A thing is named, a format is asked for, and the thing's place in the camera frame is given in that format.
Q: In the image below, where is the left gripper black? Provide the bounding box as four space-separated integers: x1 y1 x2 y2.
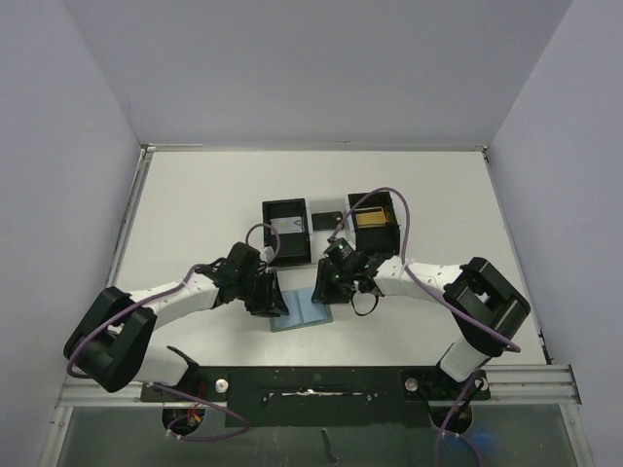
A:
237 269 287 317

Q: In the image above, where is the green card holder wallet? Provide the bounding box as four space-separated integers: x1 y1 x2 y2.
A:
270 287 333 333

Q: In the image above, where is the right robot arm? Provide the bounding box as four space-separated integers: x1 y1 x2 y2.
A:
312 238 531 398

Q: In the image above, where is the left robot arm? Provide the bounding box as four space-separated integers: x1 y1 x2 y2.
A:
63 242 289 400

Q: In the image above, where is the black card in white bin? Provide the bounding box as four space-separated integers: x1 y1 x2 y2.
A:
311 211 344 232

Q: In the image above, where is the silver card in left bin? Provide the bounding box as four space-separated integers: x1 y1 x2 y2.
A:
271 216 305 235

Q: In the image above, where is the gold credit card in bin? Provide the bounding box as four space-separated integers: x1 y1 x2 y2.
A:
354 206 388 229

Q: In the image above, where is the white middle bin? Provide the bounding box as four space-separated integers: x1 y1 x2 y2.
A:
306 195 350 264

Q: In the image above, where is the black right bin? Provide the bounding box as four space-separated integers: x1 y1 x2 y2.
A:
348 191 400 256

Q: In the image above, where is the black bin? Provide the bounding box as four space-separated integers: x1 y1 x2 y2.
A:
348 191 400 256
262 198 312 268

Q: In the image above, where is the black left bin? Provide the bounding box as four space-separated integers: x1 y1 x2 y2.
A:
262 198 312 268

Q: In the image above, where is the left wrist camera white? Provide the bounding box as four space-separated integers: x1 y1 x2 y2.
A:
260 246 274 261

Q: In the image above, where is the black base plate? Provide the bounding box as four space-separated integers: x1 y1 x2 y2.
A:
140 365 491 429

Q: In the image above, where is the aluminium front rail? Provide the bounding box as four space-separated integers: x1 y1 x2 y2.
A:
55 365 580 409

